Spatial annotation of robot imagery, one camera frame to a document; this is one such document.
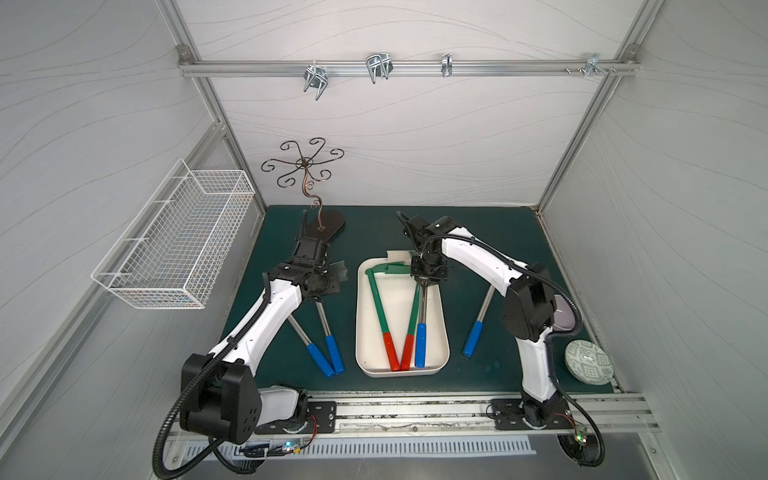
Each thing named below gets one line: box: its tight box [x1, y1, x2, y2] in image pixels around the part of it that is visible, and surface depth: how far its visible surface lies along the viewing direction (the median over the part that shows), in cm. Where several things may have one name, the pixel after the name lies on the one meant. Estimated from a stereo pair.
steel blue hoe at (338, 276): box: [314, 260, 348, 375], surface depth 86 cm
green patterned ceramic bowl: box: [564, 340, 614, 386], surface depth 82 cm
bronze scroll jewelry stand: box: [260, 137, 345, 232], surface depth 93 cm
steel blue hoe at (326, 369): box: [287, 314, 335, 379], surface depth 84 cm
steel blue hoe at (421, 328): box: [415, 279, 428, 368], surface depth 80 cm
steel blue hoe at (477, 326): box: [462, 285, 495, 357], surface depth 86 cm
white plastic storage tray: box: [356, 251, 451, 378], surface depth 90 cm
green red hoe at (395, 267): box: [365, 262, 411, 372], surface depth 95 cm
